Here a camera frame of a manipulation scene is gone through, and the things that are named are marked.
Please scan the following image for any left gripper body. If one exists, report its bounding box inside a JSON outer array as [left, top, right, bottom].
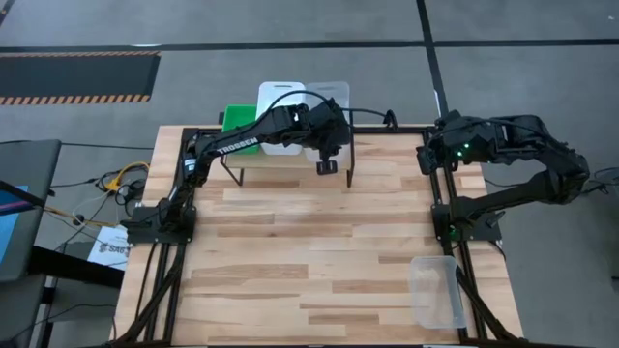
[[303, 98, 353, 151]]

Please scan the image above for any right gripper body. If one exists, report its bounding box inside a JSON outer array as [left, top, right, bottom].
[[416, 139, 454, 176]]

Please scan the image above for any white plastic basket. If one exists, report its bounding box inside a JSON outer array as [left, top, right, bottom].
[[254, 80, 308, 157]]

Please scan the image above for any green slotted plastic basket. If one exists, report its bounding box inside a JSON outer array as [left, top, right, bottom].
[[221, 103, 261, 157]]

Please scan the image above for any black power adapter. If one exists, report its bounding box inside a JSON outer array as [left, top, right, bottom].
[[114, 178, 149, 205]]

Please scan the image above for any white printed paper sign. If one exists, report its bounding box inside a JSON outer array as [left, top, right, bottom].
[[86, 225, 133, 272]]

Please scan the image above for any black hazard-striped floor mat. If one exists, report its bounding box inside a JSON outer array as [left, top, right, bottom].
[[0, 50, 162, 106]]

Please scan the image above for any black desk base bar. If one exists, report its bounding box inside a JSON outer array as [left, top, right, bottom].
[[28, 245, 126, 290]]

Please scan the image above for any dark side desk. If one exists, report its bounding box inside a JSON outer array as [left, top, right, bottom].
[[0, 138, 63, 284]]

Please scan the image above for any blue screen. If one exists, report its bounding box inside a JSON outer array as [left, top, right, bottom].
[[0, 185, 31, 266]]

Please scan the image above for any black wire rack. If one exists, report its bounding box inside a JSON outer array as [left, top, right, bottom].
[[220, 124, 358, 189]]

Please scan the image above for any black aluminium table frame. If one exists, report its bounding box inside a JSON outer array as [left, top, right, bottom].
[[111, 123, 523, 348]]

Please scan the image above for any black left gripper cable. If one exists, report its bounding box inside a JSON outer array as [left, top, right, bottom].
[[264, 89, 339, 122]]

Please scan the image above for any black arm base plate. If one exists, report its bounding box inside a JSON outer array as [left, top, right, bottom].
[[119, 205, 198, 246], [431, 202, 504, 243]]

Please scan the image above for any yellow cable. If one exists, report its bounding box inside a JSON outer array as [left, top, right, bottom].
[[103, 161, 149, 192]]

